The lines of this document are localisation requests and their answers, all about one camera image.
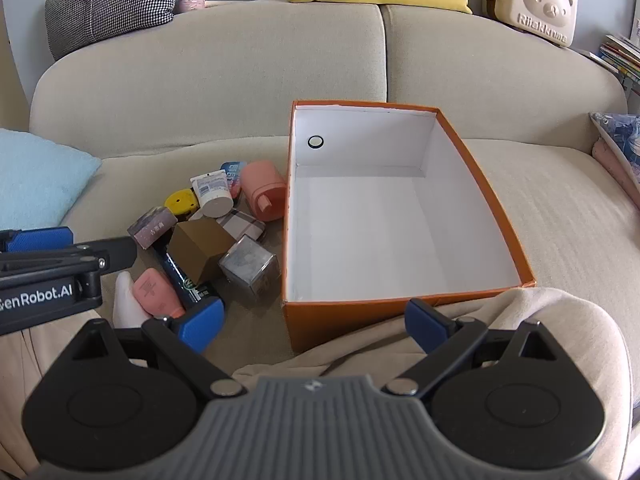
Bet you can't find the yellow round case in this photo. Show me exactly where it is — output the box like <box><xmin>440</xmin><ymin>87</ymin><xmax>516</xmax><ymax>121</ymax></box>
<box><xmin>165</xmin><ymin>187</ymin><xmax>201</xmax><ymax>220</ymax></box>

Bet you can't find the white cream tube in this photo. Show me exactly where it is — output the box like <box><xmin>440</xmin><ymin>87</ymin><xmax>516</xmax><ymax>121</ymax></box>
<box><xmin>190</xmin><ymin>170</ymin><xmax>235</xmax><ymax>217</ymax></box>

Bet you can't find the stack of books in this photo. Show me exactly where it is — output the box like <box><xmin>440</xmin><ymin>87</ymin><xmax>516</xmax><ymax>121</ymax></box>
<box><xmin>597</xmin><ymin>34</ymin><xmax>640</xmax><ymax>96</ymax></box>

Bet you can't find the beige bear face suitcase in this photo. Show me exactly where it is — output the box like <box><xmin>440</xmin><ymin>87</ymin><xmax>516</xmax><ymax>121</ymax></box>
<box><xmin>482</xmin><ymin>0</ymin><xmax>579</xmax><ymax>48</ymax></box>

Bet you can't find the orange cardboard shoe box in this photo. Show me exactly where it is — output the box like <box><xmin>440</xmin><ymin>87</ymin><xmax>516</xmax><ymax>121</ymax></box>
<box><xmin>281</xmin><ymin>100</ymin><xmax>537</xmax><ymax>353</ymax></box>

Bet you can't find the plaid pattern case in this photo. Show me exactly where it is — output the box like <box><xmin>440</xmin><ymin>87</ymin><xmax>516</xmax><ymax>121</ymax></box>
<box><xmin>190</xmin><ymin>208</ymin><xmax>267</xmax><ymax>243</ymax></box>

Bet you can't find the blue patterned pillow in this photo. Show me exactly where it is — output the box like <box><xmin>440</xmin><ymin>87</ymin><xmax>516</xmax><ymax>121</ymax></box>
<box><xmin>590</xmin><ymin>111</ymin><xmax>640</xmax><ymax>206</ymax></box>

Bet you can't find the blue tube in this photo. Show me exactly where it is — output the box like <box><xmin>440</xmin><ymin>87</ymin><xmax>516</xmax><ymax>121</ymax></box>
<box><xmin>220</xmin><ymin>161</ymin><xmax>248</xmax><ymax>196</ymax></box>

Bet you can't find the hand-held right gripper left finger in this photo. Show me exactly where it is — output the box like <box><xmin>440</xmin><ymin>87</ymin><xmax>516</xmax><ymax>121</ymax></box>
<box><xmin>65</xmin><ymin>297</ymin><xmax>248</xmax><ymax>401</ymax></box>

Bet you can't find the long black box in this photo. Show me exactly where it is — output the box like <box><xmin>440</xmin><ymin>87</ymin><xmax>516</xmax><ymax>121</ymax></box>
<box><xmin>150</xmin><ymin>240</ymin><xmax>226</xmax><ymax>313</ymax></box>

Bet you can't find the pink plastic container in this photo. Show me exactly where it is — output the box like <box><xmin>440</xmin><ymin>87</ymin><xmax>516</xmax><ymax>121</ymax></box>
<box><xmin>241</xmin><ymin>161</ymin><xmax>287</xmax><ymax>222</ymax></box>

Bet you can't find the light blue fluffy cushion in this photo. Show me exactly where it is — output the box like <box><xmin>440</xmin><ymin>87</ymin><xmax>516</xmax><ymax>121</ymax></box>
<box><xmin>0</xmin><ymin>128</ymin><xmax>102</xmax><ymax>233</ymax></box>

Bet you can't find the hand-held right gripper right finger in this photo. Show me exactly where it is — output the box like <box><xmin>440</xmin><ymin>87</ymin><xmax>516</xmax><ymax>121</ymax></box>
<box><xmin>380</xmin><ymin>299</ymin><xmax>563</xmax><ymax>398</ymax></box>

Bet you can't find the black white checkered pillow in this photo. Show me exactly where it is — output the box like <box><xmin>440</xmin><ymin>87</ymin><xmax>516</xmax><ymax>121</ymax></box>
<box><xmin>45</xmin><ymin>0</ymin><xmax>183</xmax><ymax>61</ymax></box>

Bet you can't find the pink flat bottle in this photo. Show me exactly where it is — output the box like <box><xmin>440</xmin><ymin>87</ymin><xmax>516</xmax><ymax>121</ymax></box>
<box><xmin>132</xmin><ymin>267</ymin><xmax>187</xmax><ymax>320</ymax></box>

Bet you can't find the small mauve patterned box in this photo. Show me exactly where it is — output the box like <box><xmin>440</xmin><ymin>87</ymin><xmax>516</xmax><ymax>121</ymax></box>
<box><xmin>127</xmin><ymin>206</ymin><xmax>178</xmax><ymax>250</ymax></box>

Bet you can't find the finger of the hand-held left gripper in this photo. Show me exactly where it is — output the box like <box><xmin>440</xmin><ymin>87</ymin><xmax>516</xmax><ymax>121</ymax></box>
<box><xmin>0</xmin><ymin>226</ymin><xmax>75</xmax><ymax>256</ymax></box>
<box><xmin>0</xmin><ymin>236</ymin><xmax>137</xmax><ymax>282</ymax></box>

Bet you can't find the brown cardboard box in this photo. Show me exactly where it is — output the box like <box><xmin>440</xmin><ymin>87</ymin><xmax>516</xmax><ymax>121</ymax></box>
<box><xmin>166</xmin><ymin>220</ymin><xmax>236</xmax><ymax>286</ymax></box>

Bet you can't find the white plastic bottle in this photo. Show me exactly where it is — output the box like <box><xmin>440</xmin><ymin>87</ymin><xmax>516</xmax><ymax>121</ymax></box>
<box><xmin>112</xmin><ymin>271</ymin><xmax>151</xmax><ymax>328</ymax></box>

